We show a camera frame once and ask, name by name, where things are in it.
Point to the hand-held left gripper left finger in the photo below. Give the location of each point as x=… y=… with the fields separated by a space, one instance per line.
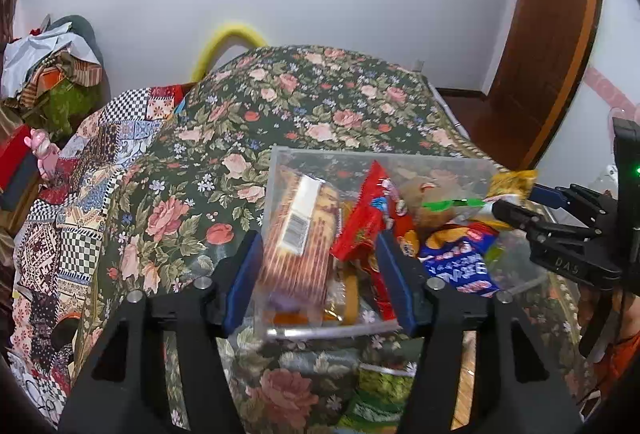
x=245 y=276

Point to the red snack packet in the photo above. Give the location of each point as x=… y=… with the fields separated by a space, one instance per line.
x=367 y=224

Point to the brown wooden door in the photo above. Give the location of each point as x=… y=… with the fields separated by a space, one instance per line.
x=545 y=44

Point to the yellow foam tube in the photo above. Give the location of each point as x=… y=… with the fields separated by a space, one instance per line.
x=225 y=45

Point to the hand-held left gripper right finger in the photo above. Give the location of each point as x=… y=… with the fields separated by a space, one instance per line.
x=395 y=286

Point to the red box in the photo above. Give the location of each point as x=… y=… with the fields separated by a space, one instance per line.
x=12 y=156

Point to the blue snack packet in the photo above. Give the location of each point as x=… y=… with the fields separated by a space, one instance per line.
x=457 y=264

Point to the floral blanket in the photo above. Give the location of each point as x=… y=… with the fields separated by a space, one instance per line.
x=200 y=164

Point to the green snack packet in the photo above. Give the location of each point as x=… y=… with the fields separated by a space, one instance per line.
x=380 y=396

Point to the clear plastic storage box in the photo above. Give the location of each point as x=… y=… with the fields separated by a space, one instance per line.
x=310 y=159

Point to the clear bag of fried snacks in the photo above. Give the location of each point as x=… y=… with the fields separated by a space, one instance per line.
x=425 y=194

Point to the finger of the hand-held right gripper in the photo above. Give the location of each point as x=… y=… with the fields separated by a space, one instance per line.
x=520 y=218
x=547 y=195

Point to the person's right hand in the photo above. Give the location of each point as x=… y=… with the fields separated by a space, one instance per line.
x=622 y=359

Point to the pink wall sticker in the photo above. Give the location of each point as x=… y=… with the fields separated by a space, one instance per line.
x=607 y=86

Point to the orange cracker packet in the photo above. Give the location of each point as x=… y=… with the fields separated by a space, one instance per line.
x=300 y=239

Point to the long gold biscuit pack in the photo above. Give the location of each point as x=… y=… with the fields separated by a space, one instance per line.
x=347 y=299

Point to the pile of clothes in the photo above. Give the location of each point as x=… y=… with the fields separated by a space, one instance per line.
x=47 y=64

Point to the patchwork quilt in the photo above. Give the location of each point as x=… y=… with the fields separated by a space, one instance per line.
x=75 y=214

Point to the yellow patterned snack packet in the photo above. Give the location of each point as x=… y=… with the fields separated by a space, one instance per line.
x=515 y=184

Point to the pink plush toy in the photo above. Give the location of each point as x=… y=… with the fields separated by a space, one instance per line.
x=42 y=149

